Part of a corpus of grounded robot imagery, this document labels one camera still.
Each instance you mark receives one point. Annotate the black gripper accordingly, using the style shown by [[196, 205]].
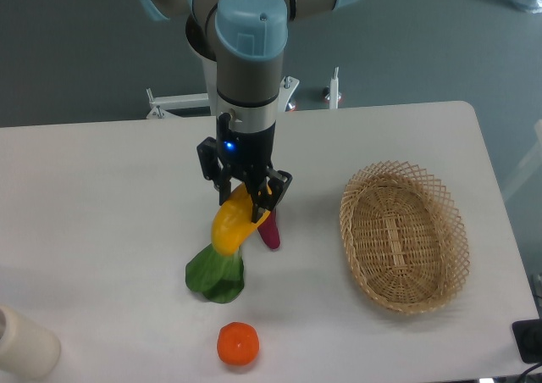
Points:
[[244, 156]]

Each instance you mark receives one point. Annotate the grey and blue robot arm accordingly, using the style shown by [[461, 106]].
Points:
[[245, 40]]

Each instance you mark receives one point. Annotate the woven wicker basket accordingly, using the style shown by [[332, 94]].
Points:
[[404, 238]]

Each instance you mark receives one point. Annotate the magenta sweet potato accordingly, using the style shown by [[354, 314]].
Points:
[[269, 232]]

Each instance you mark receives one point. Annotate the white metal robot stand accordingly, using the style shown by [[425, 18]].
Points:
[[163, 107]]

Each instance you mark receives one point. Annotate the green leafy vegetable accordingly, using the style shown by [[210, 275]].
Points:
[[218, 278]]

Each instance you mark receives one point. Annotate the orange tangerine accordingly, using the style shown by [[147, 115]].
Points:
[[238, 344]]

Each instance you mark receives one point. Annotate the white cylindrical container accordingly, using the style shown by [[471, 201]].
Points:
[[28, 350]]

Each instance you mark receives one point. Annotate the black device with cable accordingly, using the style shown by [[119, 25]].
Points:
[[527, 334]]

